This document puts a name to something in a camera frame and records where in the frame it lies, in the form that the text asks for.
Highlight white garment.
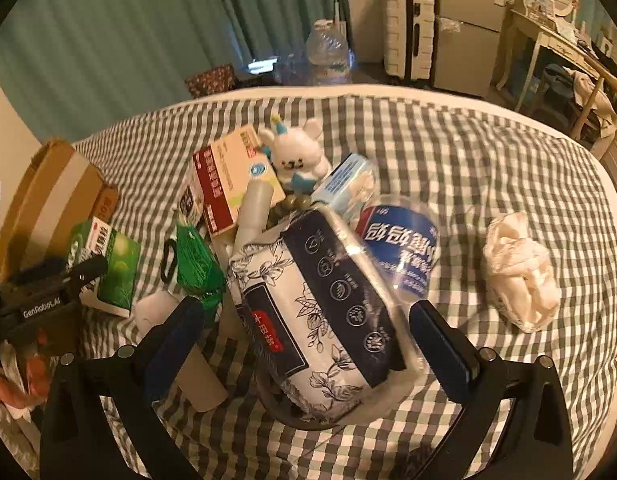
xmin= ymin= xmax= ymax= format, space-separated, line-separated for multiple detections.
xmin=573 ymin=67 xmax=617 ymax=136

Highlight grey mini fridge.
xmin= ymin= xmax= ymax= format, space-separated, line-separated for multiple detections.
xmin=431 ymin=0 xmax=506 ymax=98

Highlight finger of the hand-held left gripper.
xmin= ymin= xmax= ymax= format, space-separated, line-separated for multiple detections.
xmin=63 ymin=255 xmax=109 ymax=291
xmin=8 ymin=259 xmax=66 ymax=283

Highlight crumpled white plastic bag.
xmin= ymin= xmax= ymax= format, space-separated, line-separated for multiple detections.
xmin=483 ymin=211 xmax=561 ymax=333

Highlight floral tissue pack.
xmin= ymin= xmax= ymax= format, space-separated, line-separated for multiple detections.
xmin=226 ymin=207 xmax=424 ymax=423

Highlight white paper roll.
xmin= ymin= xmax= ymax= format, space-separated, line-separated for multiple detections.
xmin=133 ymin=290 xmax=182 ymax=333

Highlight wooden chair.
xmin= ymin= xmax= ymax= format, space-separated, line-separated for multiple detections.
xmin=571 ymin=52 xmax=617 ymax=156

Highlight dark blue bag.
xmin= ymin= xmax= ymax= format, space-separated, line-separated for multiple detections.
xmin=541 ymin=62 xmax=589 ymax=126

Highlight black plastic container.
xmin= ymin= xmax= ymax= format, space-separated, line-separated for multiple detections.
xmin=256 ymin=370 xmax=424 ymax=431

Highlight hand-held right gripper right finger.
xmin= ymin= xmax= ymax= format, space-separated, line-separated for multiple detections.
xmin=408 ymin=299 xmax=574 ymax=480

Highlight green plastic packet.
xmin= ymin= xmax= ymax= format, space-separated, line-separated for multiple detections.
xmin=174 ymin=220 xmax=226 ymax=311

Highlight brown cardboard box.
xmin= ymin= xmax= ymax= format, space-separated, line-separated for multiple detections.
xmin=0 ymin=139 xmax=119 ymax=281

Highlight red and white medicine box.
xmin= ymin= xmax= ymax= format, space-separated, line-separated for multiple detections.
xmin=178 ymin=124 xmax=286 ymax=238

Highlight white suitcase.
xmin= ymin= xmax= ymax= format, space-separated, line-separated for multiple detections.
xmin=383 ymin=0 xmax=436 ymax=81

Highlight pale blue and white box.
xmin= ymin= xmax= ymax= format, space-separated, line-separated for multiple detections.
xmin=311 ymin=152 xmax=379 ymax=221

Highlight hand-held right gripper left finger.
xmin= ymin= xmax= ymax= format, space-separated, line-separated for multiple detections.
xmin=40 ymin=296 xmax=209 ymax=480

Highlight black scissors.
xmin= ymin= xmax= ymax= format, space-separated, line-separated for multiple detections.
xmin=160 ymin=239 xmax=180 ymax=283

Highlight clear tub with blue label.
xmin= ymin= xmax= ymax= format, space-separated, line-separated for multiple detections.
xmin=355 ymin=195 xmax=439 ymax=306

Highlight white dressing table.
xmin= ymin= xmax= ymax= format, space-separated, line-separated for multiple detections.
xmin=495 ymin=7 xmax=617 ymax=111

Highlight patterned brown box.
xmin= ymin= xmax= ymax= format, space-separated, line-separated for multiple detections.
xmin=186 ymin=64 xmax=236 ymax=100

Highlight white plastic bottle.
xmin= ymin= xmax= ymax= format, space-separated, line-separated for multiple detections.
xmin=236 ymin=180 xmax=274 ymax=261

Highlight grey checked bed sheet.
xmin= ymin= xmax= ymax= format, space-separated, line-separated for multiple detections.
xmin=0 ymin=92 xmax=617 ymax=480

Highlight person's left hand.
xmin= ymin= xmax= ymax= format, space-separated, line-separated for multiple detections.
xmin=0 ymin=350 xmax=52 ymax=408

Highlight white plush bear toy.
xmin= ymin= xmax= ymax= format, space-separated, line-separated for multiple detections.
xmin=258 ymin=115 xmax=333 ymax=193

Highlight green medicine box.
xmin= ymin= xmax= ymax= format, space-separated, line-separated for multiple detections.
xmin=63 ymin=217 xmax=142 ymax=318

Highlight beige cardboard tube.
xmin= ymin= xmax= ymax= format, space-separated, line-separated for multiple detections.
xmin=176 ymin=320 xmax=232 ymax=413

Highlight green curtain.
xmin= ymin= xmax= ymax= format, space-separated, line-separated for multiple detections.
xmin=0 ymin=0 xmax=346 ymax=146

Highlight large clear water bottle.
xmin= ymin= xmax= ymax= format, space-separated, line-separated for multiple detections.
xmin=307 ymin=19 xmax=351 ymax=83

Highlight dark bead bracelet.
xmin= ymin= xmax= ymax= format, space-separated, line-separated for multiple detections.
xmin=266 ymin=195 xmax=314 ymax=228

